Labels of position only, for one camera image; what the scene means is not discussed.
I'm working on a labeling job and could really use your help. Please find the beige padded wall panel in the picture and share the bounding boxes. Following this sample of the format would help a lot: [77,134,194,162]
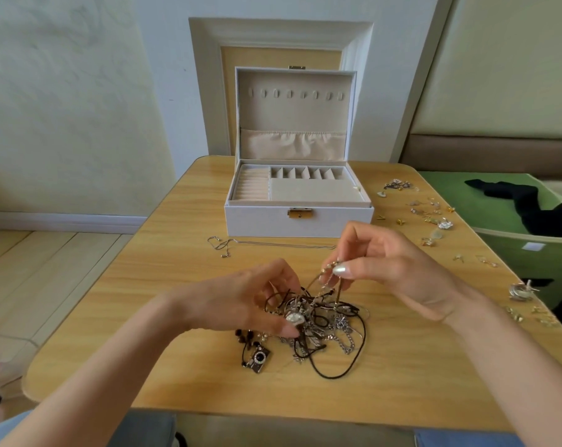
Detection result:
[399,0,562,178]

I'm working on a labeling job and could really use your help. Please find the small earrings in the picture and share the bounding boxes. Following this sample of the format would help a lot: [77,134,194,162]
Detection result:
[374,178,557,327]

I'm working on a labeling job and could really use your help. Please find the person's left hand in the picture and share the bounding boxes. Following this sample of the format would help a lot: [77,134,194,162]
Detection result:
[174,258,305,339]

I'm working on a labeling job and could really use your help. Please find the person's right forearm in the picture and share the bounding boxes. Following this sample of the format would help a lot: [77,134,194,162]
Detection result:
[444,284,562,447]

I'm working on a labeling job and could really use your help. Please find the white jewelry box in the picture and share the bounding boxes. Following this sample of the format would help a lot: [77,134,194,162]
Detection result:
[224,66,375,239]

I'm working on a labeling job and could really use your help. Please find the black cloth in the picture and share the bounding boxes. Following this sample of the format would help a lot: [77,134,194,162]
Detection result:
[464,178,562,238]

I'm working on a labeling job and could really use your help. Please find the tangle of necklaces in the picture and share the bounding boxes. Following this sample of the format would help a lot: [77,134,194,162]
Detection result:
[234,269,368,380]

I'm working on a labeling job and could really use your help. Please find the person's right hand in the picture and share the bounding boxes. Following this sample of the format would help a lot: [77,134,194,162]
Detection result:
[320,221,469,322]

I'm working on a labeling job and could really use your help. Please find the thin silver chain necklace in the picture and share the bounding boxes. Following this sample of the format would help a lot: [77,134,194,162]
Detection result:
[206,235,336,259]

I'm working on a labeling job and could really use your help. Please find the camera pendant necklace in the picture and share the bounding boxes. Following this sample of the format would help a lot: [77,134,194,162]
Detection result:
[236,328,273,375]

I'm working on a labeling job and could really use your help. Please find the person's left forearm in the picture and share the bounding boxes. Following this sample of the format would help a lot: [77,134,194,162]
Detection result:
[0,293,193,447]

